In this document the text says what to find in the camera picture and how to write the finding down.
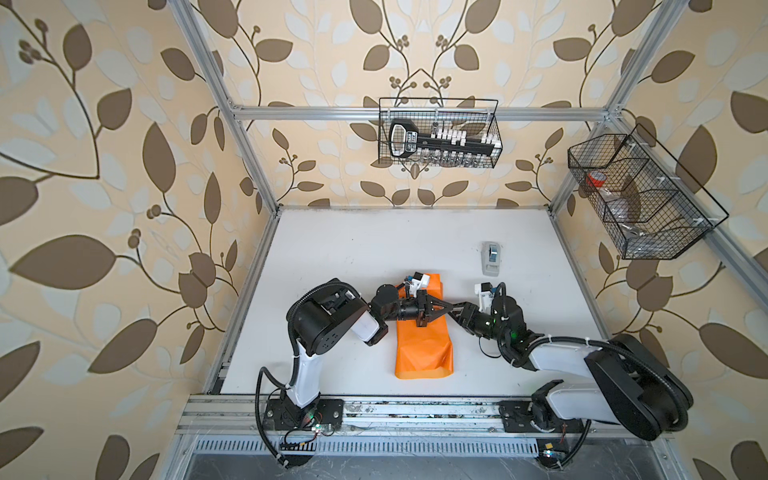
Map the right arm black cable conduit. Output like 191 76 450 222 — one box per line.
527 334 695 469

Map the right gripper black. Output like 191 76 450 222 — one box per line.
450 301 509 346

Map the red capped item in basket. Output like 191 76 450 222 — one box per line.
586 170 608 191

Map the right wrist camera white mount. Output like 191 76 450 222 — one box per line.
475 282 506 314

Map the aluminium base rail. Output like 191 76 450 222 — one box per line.
177 395 639 458

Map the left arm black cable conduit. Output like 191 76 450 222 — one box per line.
254 280 355 469

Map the orange wrapping paper sheet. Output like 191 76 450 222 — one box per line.
395 274 453 380

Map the black wire basket centre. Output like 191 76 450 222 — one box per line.
377 96 503 169

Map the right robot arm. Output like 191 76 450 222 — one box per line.
450 296 693 441

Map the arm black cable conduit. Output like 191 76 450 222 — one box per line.
254 280 355 469
527 334 695 469

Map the black wire basket right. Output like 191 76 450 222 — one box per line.
568 124 729 260

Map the white tape dispenser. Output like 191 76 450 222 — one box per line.
481 242 501 277

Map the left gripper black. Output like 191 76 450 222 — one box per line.
382 292 454 327

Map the black wire basket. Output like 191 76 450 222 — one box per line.
377 96 503 169
568 124 729 260

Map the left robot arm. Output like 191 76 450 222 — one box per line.
258 272 455 432

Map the black tool set in basket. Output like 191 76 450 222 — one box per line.
384 119 502 161

